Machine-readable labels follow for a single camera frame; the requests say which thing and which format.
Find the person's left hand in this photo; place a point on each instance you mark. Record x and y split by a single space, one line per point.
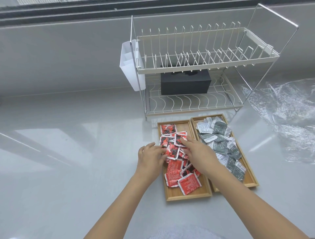
149 163

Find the person's right hand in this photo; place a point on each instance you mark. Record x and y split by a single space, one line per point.
201 157

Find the person's left fingers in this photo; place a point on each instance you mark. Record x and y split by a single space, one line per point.
159 152

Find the person's right fingers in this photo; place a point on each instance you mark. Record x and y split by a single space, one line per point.
188 144

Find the red white-edged single sachet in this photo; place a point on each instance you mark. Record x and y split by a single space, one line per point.
177 139

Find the person's left forearm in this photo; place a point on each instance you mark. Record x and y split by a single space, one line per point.
118 209

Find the person's right forearm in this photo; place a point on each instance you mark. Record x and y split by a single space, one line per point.
246 204

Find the pile of red sauce packets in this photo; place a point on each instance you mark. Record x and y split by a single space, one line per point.
173 170

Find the pile of grey sauce packets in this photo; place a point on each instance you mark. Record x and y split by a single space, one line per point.
220 145

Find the wooden tray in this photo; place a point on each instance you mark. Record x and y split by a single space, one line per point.
248 181
189 197

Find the black tissue box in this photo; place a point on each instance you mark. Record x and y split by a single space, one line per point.
184 82

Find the two-tier white metal dish rack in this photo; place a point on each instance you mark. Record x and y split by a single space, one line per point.
172 68

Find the person's light fabric clothing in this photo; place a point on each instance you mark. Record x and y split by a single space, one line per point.
182 233

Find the white plastic utensil holder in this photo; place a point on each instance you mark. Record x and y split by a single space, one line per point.
128 66

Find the clear crumpled plastic wrap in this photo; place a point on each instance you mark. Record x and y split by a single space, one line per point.
288 115

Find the dark window frame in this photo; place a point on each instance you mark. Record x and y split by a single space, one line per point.
73 14

